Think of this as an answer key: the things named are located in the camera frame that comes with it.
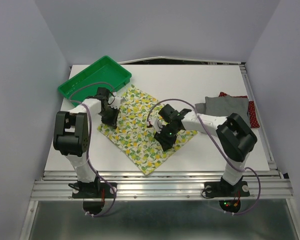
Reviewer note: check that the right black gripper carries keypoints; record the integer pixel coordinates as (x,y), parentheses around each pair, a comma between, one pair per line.
(165,143)

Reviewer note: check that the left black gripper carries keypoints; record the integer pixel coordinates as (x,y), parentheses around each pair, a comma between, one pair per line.
(112,122)

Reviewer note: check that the yellow lemon print skirt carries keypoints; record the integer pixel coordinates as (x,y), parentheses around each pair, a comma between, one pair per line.
(133,137)

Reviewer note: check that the grey skirt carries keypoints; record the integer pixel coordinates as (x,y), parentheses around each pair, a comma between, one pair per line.
(224,106)

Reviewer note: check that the red polka dot skirt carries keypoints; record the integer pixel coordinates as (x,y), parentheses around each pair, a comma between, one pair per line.
(251,109)

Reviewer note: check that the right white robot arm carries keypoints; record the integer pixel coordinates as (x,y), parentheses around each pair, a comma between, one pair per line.
(235,141)

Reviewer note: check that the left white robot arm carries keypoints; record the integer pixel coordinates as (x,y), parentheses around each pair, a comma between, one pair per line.
(72,137)

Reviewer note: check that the green plastic tray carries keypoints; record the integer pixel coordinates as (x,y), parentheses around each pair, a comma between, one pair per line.
(105,72)

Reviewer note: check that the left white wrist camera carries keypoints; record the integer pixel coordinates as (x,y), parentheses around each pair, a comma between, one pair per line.
(115,102)

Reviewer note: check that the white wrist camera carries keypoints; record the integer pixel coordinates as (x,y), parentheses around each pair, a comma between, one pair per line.
(115,102)
(156,124)

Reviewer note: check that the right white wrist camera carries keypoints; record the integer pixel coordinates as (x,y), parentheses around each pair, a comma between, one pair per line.
(156,124)

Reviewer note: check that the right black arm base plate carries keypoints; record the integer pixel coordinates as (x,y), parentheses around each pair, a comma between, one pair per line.
(220,189)

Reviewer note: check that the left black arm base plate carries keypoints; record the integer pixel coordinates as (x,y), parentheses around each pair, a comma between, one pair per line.
(104,191)

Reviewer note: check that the aluminium frame rail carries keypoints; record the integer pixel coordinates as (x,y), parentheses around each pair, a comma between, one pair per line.
(159,186)

